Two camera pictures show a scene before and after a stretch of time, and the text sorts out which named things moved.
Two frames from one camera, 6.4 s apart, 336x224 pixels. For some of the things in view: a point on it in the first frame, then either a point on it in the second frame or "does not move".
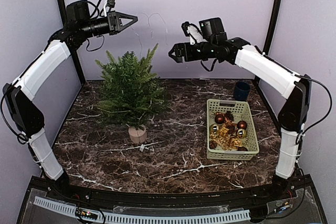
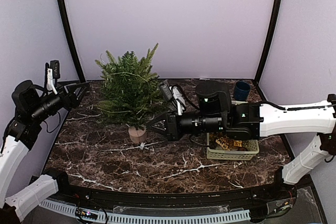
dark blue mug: (242, 89) does not move
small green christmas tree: (132, 96) does not move
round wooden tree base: (137, 136) does not move
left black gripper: (114, 20) -> (67, 99)
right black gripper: (179, 46) -> (172, 128)
